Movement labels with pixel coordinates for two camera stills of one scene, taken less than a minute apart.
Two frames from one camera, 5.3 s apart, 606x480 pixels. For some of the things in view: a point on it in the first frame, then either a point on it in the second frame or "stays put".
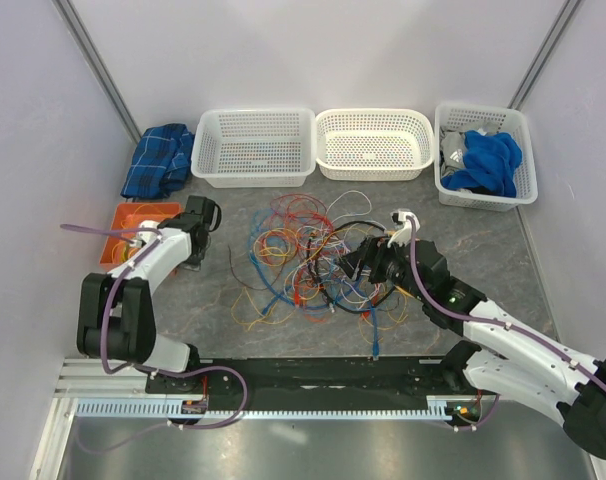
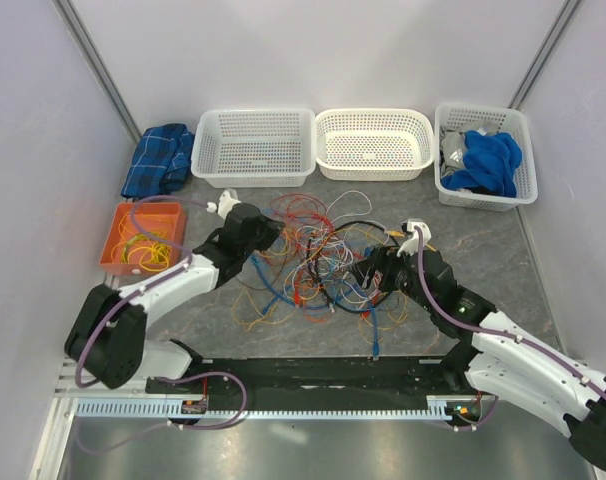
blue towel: [491, 160] stays put
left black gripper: [198, 257] → [271, 233]
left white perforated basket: [254, 148] stays put
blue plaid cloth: [160, 162] stays put
